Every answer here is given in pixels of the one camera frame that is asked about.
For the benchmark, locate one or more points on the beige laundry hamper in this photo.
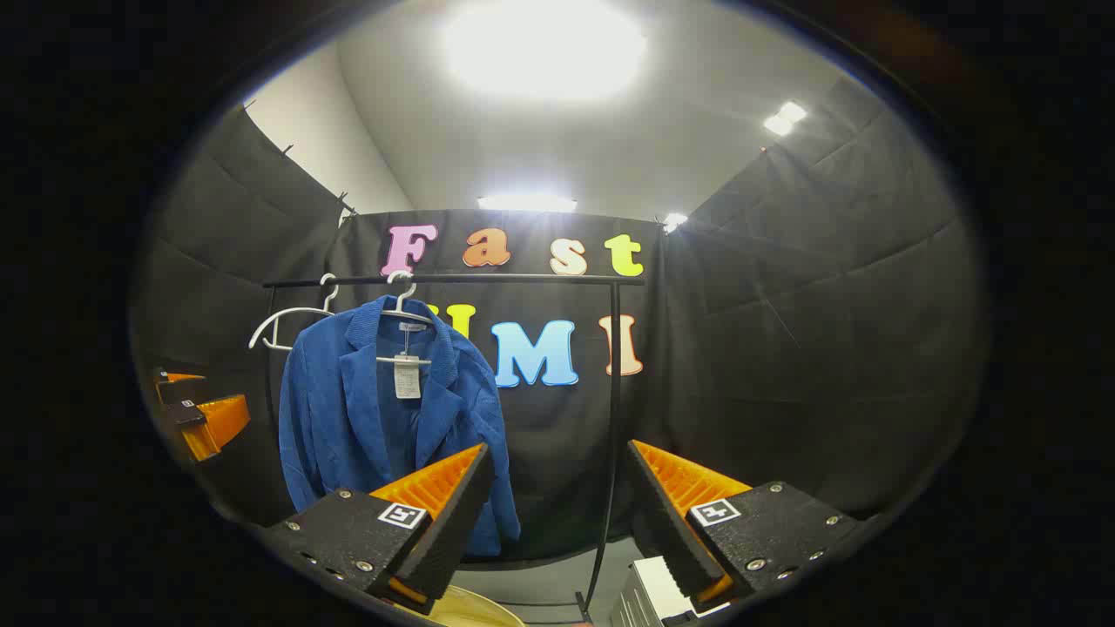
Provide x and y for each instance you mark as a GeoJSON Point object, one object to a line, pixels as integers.
{"type": "Point", "coordinates": [475, 611]}

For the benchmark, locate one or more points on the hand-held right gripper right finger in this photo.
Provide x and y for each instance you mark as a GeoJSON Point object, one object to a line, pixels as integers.
{"type": "Point", "coordinates": [666, 522]}

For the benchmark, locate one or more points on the square ceiling light pair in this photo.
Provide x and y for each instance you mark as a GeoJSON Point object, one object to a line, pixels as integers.
{"type": "Point", "coordinates": [784, 119]}

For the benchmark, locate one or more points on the large ceiling light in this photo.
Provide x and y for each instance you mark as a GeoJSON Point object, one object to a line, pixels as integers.
{"type": "Point", "coordinates": [544, 48]}

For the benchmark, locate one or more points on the white ribbed plastic object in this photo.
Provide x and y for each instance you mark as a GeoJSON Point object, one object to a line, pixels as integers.
{"type": "Point", "coordinates": [653, 592]}

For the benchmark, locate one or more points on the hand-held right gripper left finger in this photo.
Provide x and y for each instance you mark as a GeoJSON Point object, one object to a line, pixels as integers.
{"type": "Point", "coordinates": [449, 522]}

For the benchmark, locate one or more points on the white paper hang tag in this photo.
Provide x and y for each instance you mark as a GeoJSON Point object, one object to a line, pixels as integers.
{"type": "Point", "coordinates": [407, 379]}

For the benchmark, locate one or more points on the long ceiling light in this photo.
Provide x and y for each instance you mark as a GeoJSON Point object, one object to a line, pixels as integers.
{"type": "Point", "coordinates": [527, 202]}

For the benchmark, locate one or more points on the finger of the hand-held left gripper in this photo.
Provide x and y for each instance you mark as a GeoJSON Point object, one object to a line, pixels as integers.
{"type": "Point", "coordinates": [179, 390]}
{"type": "Point", "coordinates": [185, 413]}

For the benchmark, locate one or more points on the black metal clothes rack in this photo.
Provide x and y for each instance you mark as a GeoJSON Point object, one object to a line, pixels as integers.
{"type": "Point", "coordinates": [614, 392]}

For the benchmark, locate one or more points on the white plastic clothes hanger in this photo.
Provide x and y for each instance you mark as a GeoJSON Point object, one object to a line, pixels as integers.
{"type": "Point", "coordinates": [270, 324]}
{"type": "Point", "coordinates": [402, 296]}

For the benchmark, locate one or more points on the small ceiling light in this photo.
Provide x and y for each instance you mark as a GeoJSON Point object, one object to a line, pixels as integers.
{"type": "Point", "coordinates": [675, 221]}

